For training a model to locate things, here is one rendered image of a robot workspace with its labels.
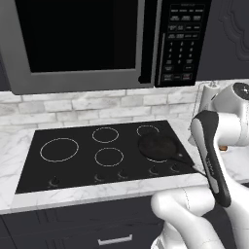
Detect black frying pan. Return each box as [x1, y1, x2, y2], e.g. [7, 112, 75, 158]
[137, 132, 198, 170]

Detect black glass hob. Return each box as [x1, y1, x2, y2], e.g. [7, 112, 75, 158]
[15, 120, 199, 196]

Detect dark wall cupboard door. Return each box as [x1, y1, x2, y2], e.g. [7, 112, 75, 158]
[196, 0, 249, 82]

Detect black and silver microwave oven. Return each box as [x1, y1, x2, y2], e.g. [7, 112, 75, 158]
[0, 0, 214, 96]

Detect dark panel under worktop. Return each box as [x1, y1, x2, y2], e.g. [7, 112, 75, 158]
[0, 195, 163, 237]

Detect silver drawer handle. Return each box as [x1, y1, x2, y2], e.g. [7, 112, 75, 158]
[97, 233, 134, 246]

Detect black hob knob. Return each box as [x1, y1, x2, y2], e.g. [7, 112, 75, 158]
[147, 164, 160, 177]
[48, 176, 61, 190]
[170, 162, 183, 174]
[117, 169, 129, 181]
[93, 172, 106, 184]

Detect dark drawer front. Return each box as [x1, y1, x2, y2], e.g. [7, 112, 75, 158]
[48, 223, 164, 249]

